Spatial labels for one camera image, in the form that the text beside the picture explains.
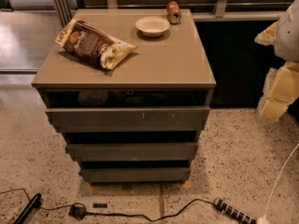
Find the black power strip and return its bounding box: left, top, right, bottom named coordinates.
left=214, top=198, right=257, bottom=224

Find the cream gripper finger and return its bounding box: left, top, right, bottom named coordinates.
left=254, top=21, right=278, bottom=46
left=257, top=61, right=299, bottom=121

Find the small black floor plate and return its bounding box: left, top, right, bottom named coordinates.
left=93, top=203, right=107, bottom=208

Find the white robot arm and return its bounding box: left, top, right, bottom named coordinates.
left=254, top=0, right=299, bottom=121

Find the black rod on floor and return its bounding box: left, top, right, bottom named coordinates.
left=13, top=193, right=42, bottom=224

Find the grey drawer cabinet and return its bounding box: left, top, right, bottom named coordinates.
left=32, top=9, right=216, bottom=171

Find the grey round object in drawer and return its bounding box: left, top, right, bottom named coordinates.
left=78, top=90, right=108, bottom=106

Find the grey drawer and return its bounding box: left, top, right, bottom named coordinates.
left=66, top=142, right=198, bottom=161
left=46, top=106, right=209, bottom=133
left=79, top=167, right=191, bottom=183

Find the orange soda can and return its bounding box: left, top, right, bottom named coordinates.
left=166, top=1, right=181, bottom=24

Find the black power cable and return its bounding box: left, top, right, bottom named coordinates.
left=38, top=197, right=217, bottom=223

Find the black power adapter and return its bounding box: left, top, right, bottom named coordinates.
left=68, top=203, right=86, bottom=220

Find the brown chip bag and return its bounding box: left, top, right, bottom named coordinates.
left=54, top=19, right=136, bottom=70

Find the grey bottom drawer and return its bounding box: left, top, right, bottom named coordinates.
left=79, top=167, right=191, bottom=183

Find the white paper bowl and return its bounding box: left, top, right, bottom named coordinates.
left=135, top=16, right=170, bottom=37

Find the grey top drawer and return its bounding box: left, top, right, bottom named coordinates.
left=46, top=106, right=209, bottom=133

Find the white cable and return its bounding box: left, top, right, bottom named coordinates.
left=256, top=143, right=299, bottom=224

